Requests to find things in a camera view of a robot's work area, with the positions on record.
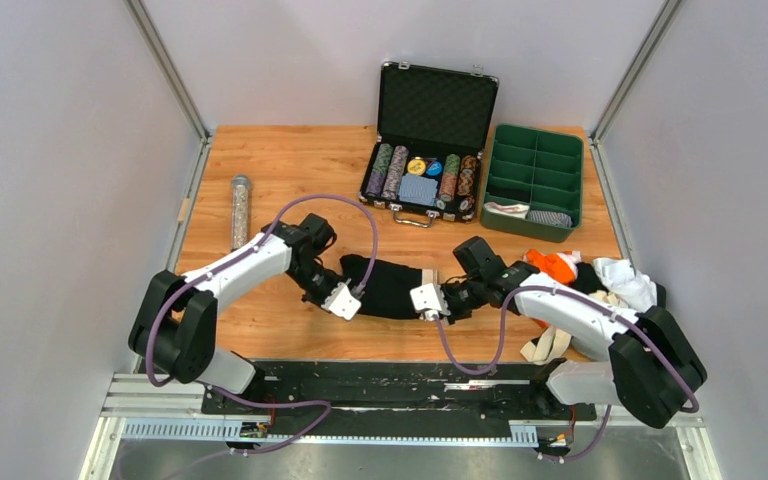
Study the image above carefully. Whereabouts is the black underwear cream waistband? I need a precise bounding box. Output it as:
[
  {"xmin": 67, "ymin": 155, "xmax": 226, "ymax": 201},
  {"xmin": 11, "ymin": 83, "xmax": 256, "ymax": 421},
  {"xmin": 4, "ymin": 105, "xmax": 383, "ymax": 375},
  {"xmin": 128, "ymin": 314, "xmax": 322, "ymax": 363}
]
[{"xmin": 358, "ymin": 260, "xmax": 439, "ymax": 320}]

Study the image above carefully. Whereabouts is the grey striped underwear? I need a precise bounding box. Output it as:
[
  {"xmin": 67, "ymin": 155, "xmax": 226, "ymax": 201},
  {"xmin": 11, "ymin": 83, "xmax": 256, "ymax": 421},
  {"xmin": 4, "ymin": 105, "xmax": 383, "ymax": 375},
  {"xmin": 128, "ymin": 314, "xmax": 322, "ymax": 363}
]
[{"xmin": 526, "ymin": 210, "xmax": 573, "ymax": 229}]

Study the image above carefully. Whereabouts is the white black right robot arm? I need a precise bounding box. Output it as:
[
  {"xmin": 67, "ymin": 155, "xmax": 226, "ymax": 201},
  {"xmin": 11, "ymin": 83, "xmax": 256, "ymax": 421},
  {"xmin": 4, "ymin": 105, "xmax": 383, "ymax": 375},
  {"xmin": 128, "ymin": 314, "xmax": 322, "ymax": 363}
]
[{"xmin": 442, "ymin": 236, "xmax": 708, "ymax": 428}]

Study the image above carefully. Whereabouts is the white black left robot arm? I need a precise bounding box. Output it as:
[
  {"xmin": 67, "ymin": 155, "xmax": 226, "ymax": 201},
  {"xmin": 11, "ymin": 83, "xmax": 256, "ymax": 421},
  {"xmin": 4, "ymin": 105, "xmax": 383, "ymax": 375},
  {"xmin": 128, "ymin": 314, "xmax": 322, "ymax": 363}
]
[{"xmin": 127, "ymin": 214, "xmax": 361, "ymax": 413}]

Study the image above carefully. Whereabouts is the orange garment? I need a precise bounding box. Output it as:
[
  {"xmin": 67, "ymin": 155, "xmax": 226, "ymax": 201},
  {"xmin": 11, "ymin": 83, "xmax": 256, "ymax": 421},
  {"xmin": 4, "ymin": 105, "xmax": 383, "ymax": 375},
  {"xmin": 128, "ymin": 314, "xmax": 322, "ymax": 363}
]
[{"xmin": 523, "ymin": 249, "xmax": 582, "ymax": 285}]

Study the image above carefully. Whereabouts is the cream white garment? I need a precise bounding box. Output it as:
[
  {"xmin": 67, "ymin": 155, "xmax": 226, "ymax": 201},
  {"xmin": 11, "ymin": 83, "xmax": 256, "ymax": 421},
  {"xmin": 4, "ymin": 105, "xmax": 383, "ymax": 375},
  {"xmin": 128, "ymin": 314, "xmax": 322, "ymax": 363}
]
[{"xmin": 515, "ymin": 290, "xmax": 634, "ymax": 364}]

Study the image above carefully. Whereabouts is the white rolled cloth in tray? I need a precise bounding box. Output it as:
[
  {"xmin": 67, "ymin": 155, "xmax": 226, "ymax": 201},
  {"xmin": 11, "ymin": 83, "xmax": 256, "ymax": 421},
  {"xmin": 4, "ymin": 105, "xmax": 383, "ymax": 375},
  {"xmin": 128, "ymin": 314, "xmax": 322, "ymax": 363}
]
[{"xmin": 483, "ymin": 202, "xmax": 530, "ymax": 220}]

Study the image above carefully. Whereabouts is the clear tube of chips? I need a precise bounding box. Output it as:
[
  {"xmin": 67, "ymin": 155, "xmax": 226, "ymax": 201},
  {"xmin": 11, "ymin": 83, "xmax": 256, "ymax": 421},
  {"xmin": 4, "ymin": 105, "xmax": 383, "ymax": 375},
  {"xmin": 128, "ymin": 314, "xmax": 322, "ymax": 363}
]
[{"xmin": 230, "ymin": 175, "xmax": 252, "ymax": 251}]

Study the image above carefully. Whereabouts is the black garment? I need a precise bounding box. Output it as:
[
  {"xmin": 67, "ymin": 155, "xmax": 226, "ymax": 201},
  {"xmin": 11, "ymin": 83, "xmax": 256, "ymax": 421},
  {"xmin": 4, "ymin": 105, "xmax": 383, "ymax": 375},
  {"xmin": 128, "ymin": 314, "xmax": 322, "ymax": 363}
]
[{"xmin": 570, "ymin": 261, "xmax": 667, "ymax": 308}]

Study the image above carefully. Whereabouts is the green divided tray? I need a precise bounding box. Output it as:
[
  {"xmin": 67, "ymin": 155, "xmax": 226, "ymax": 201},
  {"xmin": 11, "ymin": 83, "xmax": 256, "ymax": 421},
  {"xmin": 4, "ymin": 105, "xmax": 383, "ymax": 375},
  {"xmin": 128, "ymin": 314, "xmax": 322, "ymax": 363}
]
[{"xmin": 480, "ymin": 124, "xmax": 584, "ymax": 243}]

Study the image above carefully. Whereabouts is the black poker chip case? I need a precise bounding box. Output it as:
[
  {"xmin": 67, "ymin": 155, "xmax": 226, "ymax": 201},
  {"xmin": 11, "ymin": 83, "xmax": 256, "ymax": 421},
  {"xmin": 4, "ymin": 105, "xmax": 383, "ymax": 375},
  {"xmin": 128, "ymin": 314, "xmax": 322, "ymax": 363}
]
[{"xmin": 358, "ymin": 61, "xmax": 499, "ymax": 227}]

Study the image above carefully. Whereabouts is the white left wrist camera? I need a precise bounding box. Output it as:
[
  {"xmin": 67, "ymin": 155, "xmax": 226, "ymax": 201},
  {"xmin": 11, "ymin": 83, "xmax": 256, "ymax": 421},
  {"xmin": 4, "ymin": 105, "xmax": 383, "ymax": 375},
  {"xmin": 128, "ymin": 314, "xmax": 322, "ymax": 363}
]
[{"xmin": 321, "ymin": 282, "xmax": 361, "ymax": 321}]

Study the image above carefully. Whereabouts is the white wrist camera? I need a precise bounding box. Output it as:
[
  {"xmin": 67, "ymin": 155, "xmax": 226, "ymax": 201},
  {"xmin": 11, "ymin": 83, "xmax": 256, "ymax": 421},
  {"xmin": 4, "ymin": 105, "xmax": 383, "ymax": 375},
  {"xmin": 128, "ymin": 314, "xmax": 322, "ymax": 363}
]
[
  {"xmin": 410, "ymin": 283, "xmax": 451, "ymax": 322},
  {"xmin": 321, "ymin": 282, "xmax": 361, "ymax": 321}
]

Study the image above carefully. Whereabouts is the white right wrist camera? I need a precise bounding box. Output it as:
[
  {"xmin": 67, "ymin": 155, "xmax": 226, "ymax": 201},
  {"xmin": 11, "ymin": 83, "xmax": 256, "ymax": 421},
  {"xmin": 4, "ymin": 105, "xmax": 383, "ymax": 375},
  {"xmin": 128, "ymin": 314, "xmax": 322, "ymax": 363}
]
[{"xmin": 410, "ymin": 283, "xmax": 451, "ymax": 322}]

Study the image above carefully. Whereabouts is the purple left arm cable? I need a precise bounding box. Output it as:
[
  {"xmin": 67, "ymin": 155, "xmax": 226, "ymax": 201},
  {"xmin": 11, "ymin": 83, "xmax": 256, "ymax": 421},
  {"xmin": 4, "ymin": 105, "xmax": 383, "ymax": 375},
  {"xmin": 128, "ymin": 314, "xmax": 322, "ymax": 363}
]
[{"xmin": 144, "ymin": 193, "xmax": 381, "ymax": 458}]

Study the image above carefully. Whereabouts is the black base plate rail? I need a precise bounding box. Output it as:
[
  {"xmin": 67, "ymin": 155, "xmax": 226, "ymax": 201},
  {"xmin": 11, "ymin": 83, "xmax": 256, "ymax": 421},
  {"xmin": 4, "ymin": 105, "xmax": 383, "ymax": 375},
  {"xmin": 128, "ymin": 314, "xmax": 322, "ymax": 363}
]
[{"xmin": 201, "ymin": 360, "xmax": 599, "ymax": 439}]

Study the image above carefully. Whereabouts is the aluminium frame rail front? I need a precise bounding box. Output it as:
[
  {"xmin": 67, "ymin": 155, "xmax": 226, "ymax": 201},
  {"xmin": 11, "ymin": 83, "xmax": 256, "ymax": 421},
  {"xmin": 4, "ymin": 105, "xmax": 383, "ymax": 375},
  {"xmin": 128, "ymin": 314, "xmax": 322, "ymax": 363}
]
[{"xmin": 79, "ymin": 374, "xmax": 723, "ymax": 480}]

